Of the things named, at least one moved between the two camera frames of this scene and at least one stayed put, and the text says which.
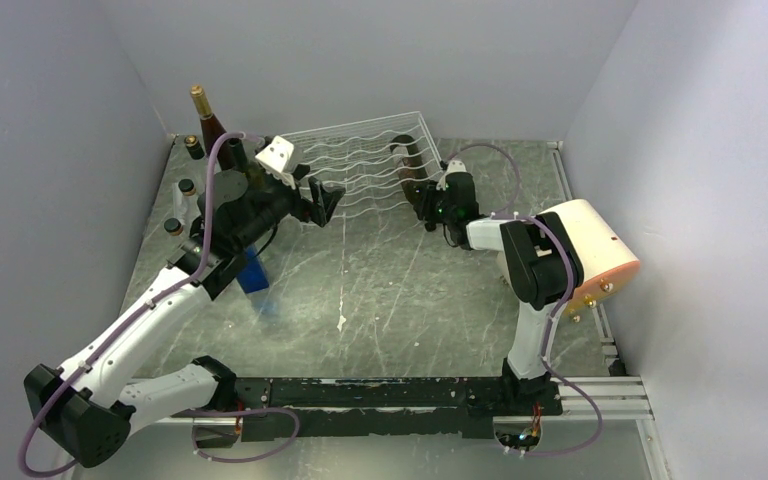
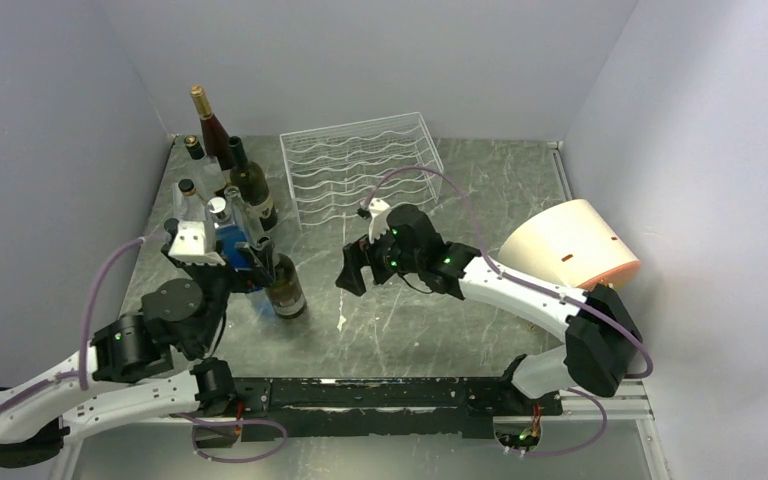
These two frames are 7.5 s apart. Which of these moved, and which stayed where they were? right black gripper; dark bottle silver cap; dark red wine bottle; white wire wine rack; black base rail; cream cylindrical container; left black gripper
Moved: dark bottle silver cap; left black gripper; right black gripper
Stayed: cream cylindrical container; dark red wine bottle; white wire wine rack; black base rail
